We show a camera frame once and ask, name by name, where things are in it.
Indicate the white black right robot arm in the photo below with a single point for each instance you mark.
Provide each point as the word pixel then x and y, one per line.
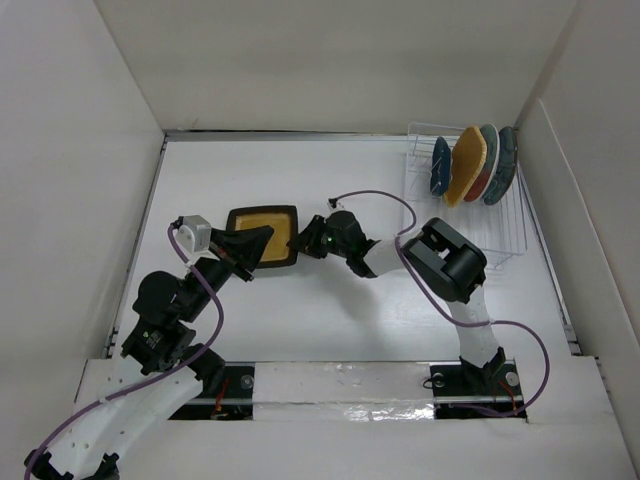
pixel 445 264

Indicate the black yellow square plate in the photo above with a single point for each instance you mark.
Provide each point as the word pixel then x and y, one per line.
pixel 283 219

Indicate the teal round floral plate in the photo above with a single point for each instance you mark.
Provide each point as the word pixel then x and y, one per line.
pixel 506 167

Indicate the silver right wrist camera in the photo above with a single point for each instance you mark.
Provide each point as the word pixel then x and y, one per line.
pixel 334 204

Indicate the dark blue heart-shaped plate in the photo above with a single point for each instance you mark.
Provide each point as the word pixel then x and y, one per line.
pixel 440 168

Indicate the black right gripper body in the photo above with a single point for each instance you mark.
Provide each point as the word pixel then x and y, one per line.
pixel 324 241

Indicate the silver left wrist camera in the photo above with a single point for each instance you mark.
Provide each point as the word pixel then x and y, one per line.
pixel 190 236

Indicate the white wire dish rack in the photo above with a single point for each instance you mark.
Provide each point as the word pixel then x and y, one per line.
pixel 498 230

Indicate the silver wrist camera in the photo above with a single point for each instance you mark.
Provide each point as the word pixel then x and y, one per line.
pixel 334 204
pixel 190 236

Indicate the red teal round plate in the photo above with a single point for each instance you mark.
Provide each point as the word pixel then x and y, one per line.
pixel 490 134

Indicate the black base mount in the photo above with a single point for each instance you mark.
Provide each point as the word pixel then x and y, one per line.
pixel 231 400
pixel 456 399

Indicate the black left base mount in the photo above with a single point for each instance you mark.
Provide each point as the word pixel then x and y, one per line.
pixel 231 400

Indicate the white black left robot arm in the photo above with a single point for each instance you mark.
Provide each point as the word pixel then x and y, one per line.
pixel 160 366

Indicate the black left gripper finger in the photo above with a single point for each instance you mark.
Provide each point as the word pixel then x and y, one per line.
pixel 242 241
pixel 243 258

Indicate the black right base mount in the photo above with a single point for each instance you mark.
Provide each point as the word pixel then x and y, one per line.
pixel 456 399

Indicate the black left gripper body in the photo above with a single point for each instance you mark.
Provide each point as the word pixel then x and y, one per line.
pixel 213 271

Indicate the woven bamboo square tray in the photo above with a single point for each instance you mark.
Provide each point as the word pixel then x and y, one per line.
pixel 468 158

